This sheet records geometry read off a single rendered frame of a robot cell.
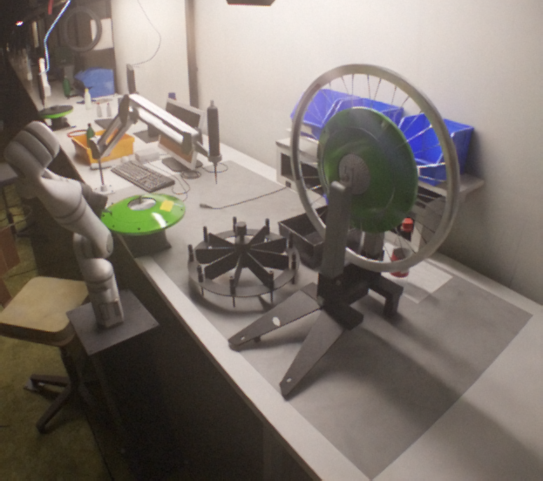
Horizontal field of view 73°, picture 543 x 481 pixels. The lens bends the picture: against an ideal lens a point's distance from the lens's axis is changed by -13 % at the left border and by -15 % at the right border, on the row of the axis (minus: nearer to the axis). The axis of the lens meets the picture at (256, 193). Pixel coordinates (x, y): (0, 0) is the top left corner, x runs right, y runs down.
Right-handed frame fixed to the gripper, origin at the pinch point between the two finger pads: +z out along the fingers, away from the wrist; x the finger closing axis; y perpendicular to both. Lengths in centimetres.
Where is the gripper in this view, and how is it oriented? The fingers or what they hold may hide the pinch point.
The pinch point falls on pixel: (111, 212)
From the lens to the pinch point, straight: 145.0
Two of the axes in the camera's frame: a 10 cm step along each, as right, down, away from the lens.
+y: 2.8, -9.5, 1.1
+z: 4.3, 2.3, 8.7
